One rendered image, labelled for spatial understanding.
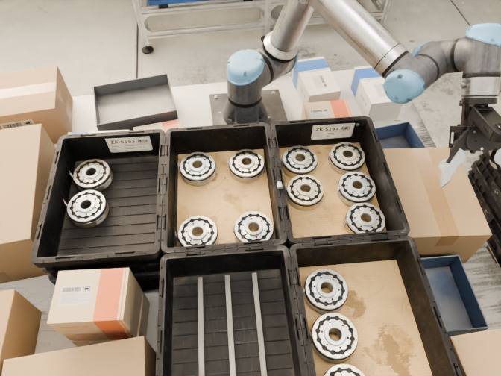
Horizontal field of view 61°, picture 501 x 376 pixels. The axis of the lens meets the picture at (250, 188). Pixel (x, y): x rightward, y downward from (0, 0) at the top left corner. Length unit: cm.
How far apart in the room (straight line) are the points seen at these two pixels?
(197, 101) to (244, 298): 86
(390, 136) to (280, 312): 80
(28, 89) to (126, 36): 176
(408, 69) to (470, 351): 61
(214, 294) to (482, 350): 60
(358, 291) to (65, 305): 68
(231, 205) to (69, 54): 229
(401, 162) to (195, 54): 202
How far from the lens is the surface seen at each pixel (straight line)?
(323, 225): 116
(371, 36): 101
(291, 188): 118
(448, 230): 121
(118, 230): 119
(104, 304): 100
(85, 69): 309
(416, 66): 101
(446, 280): 133
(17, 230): 120
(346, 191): 120
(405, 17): 357
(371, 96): 158
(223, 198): 119
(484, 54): 105
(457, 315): 129
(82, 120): 168
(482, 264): 140
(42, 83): 162
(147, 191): 124
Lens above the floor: 182
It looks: 55 degrees down
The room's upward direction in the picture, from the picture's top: straight up
